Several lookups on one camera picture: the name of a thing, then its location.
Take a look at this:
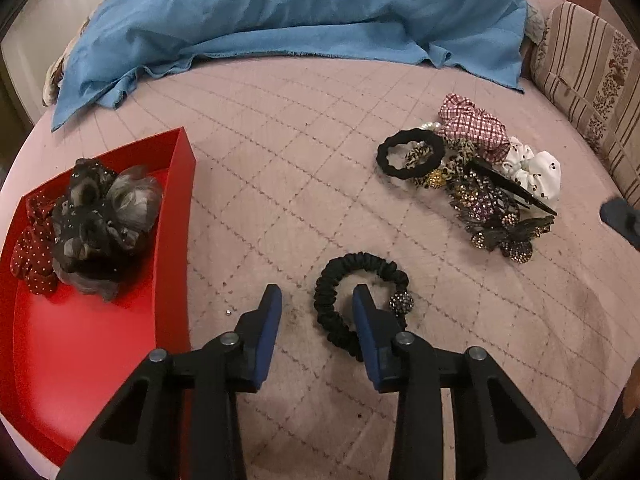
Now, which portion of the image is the black scrunchie with bead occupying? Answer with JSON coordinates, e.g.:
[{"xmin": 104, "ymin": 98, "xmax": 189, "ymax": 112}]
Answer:
[{"xmin": 312, "ymin": 251, "xmax": 417, "ymax": 363}]

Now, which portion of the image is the white scrunchie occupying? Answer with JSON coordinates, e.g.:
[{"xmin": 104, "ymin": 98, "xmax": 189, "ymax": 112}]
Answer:
[{"xmin": 499, "ymin": 136, "xmax": 562, "ymax": 205}]

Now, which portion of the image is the rhinestone butterfly hair clip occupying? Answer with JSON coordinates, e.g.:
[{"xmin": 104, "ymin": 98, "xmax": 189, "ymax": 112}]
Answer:
[{"xmin": 446, "ymin": 168, "xmax": 556, "ymax": 263}]

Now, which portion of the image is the leopard print hair tie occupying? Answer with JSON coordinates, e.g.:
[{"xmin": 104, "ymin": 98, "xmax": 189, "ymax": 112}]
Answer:
[{"xmin": 403, "ymin": 136, "xmax": 478, "ymax": 190}]

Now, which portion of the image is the red cardboard tray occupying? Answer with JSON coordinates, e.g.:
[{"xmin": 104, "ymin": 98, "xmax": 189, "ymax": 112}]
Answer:
[{"xmin": 0, "ymin": 128, "xmax": 195, "ymax": 465}]

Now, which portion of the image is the red plaid scrunchie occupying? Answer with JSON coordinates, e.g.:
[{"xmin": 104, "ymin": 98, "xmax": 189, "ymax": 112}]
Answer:
[{"xmin": 438, "ymin": 93, "xmax": 511, "ymax": 165}]

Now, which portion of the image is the black thick hair tie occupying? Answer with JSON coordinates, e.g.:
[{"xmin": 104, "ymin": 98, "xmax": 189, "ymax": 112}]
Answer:
[{"xmin": 375, "ymin": 128, "xmax": 447, "ymax": 182}]

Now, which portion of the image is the grey black organza scrunchie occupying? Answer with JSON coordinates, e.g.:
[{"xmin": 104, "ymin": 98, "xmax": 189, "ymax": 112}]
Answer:
[{"xmin": 52, "ymin": 158, "xmax": 163, "ymax": 301}]

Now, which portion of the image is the red polka dot scrunchie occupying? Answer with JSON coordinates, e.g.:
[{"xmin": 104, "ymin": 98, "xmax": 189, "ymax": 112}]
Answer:
[{"xmin": 10, "ymin": 194, "xmax": 58, "ymax": 296}]

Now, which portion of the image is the pink quilted mattress cover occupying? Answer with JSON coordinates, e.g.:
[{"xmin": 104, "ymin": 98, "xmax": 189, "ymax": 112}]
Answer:
[{"xmin": 1, "ymin": 58, "xmax": 639, "ymax": 479}]

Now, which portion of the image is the striped floral pillow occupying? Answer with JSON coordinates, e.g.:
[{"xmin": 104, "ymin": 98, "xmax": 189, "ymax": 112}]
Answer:
[{"xmin": 530, "ymin": 2, "xmax": 640, "ymax": 207}]

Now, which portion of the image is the blue bed sheet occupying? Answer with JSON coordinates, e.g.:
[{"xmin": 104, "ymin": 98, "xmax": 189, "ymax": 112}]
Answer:
[{"xmin": 51, "ymin": 0, "xmax": 527, "ymax": 129}]

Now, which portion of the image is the floral patterned blanket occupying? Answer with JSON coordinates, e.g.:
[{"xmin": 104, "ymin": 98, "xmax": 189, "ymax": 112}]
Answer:
[{"xmin": 42, "ymin": 18, "xmax": 90, "ymax": 107}]

